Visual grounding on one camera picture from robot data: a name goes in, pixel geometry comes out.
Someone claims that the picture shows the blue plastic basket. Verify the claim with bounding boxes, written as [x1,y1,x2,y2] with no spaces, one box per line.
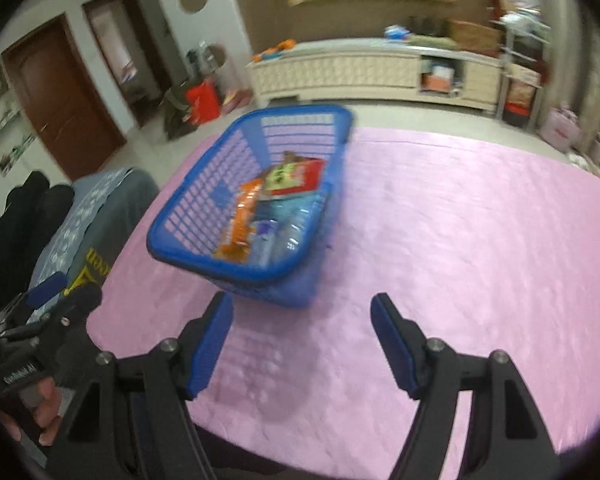
[146,104,354,308]

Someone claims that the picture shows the cream tv cabinet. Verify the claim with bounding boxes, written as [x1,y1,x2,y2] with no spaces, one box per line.
[247,38,503,114]

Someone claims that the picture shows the white metal shelf rack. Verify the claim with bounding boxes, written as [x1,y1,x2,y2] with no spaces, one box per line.
[490,0,552,132]

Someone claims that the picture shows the blue chewing gum pack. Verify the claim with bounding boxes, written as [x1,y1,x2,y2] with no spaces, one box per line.
[248,219,282,269]

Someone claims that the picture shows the grey patterned sofa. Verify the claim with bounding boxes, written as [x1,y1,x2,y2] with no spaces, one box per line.
[30,168,159,290]

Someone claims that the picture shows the red green tofu snack bag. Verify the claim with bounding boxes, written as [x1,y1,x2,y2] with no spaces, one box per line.
[262,151,326,200]

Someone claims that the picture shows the clear blue cracker packet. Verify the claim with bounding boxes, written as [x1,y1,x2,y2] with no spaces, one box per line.
[273,193,323,262]

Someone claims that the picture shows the person left hand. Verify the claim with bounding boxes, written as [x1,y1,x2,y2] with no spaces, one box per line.
[0,377,62,448]

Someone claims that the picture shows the brown wooden door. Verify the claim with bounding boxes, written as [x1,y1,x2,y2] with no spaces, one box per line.
[1,15,125,181]

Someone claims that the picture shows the black bag on floor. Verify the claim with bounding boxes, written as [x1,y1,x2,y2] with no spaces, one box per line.
[161,84,198,141]

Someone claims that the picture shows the pink quilted table cloth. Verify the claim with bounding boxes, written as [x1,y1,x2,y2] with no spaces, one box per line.
[86,127,600,480]

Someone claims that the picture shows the cardboard box on cabinet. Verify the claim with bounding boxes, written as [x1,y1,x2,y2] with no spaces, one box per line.
[448,20,502,56]

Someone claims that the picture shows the orange snack packet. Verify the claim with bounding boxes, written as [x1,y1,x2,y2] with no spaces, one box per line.
[213,178,264,263]

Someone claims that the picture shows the pink bag on floor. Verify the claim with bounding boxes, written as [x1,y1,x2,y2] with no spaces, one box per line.
[540,107,582,153]

